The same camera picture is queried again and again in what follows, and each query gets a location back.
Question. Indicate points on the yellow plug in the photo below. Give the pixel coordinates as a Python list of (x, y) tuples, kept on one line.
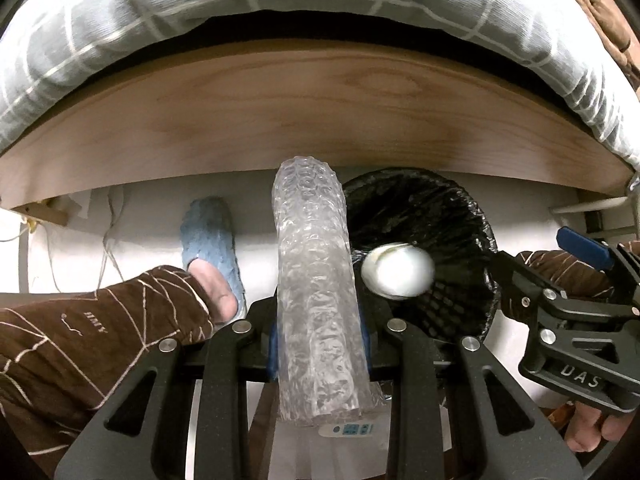
[(30, 225)]

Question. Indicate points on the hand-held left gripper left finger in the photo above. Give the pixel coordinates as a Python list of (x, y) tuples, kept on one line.
[(272, 355)]

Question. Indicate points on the blue slipper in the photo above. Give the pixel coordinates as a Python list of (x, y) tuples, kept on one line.
[(207, 230)]

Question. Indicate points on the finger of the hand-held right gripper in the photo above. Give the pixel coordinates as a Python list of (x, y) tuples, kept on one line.
[(520, 280), (585, 247)]

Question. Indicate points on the black lined trash bin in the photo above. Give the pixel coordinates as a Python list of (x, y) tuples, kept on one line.
[(425, 210)]

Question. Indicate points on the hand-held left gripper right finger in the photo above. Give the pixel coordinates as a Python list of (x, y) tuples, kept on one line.
[(368, 355)]

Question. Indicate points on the white labelled mailer bag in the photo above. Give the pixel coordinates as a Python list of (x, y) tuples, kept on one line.
[(345, 452)]

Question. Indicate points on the clear bubble wrap roll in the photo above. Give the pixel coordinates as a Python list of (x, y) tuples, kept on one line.
[(315, 285)]

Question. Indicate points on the white round object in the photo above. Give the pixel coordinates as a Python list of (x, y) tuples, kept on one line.
[(397, 272)]

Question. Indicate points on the person's right hand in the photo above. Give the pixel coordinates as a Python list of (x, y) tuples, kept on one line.
[(590, 430)]

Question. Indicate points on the brown fleece garment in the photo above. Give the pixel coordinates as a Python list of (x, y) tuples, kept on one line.
[(610, 20)]

